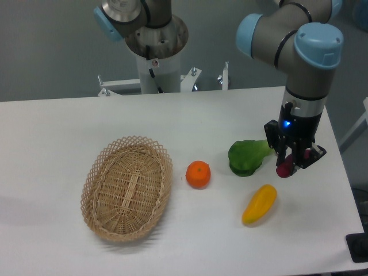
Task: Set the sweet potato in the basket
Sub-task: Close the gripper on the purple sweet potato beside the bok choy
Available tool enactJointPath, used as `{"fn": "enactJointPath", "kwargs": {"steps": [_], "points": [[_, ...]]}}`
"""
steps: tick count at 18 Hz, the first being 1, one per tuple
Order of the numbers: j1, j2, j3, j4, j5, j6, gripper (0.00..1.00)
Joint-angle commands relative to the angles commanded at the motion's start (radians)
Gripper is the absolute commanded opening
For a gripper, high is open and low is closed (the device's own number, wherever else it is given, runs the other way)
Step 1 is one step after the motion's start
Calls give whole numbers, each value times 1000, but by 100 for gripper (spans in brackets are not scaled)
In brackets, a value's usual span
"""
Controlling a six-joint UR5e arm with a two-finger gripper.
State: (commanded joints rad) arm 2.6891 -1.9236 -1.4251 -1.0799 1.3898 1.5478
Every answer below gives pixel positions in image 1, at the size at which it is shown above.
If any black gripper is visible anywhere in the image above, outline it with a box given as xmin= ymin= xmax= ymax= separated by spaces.
xmin=264 ymin=102 xmax=327 ymax=175

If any purple sweet potato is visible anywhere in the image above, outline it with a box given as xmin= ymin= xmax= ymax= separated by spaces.
xmin=276 ymin=154 xmax=301 ymax=178

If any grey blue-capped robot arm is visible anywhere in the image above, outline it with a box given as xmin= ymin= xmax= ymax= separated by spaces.
xmin=94 ymin=1 xmax=344 ymax=177

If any woven wicker basket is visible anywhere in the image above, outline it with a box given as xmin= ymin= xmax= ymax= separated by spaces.
xmin=80 ymin=136 xmax=173 ymax=242

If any green bok choy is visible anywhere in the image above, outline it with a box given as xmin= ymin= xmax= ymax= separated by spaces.
xmin=228 ymin=140 xmax=273 ymax=177

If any yellow mango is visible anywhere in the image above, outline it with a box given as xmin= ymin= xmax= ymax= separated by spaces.
xmin=241 ymin=184 xmax=278 ymax=225

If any white furniture leg right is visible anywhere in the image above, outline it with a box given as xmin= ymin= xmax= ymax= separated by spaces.
xmin=339 ymin=98 xmax=367 ymax=154

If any orange tangerine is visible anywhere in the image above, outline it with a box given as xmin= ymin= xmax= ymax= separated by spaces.
xmin=185 ymin=160 xmax=211 ymax=189

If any black device table corner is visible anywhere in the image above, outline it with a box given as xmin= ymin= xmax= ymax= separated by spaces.
xmin=346 ymin=233 xmax=367 ymax=263

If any white clamp bracket right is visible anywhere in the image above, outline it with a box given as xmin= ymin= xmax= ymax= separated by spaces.
xmin=181 ymin=61 xmax=230 ymax=93

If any white clamp bracket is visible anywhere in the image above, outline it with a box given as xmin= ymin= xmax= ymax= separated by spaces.
xmin=97 ymin=75 xmax=141 ymax=97
xmin=181 ymin=61 xmax=230 ymax=93

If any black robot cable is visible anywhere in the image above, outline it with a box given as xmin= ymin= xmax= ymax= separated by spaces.
xmin=144 ymin=44 xmax=164 ymax=94

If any white clamp bracket left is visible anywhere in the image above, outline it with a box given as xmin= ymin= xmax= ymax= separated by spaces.
xmin=97 ymin=75 xmax=141 ymax=97

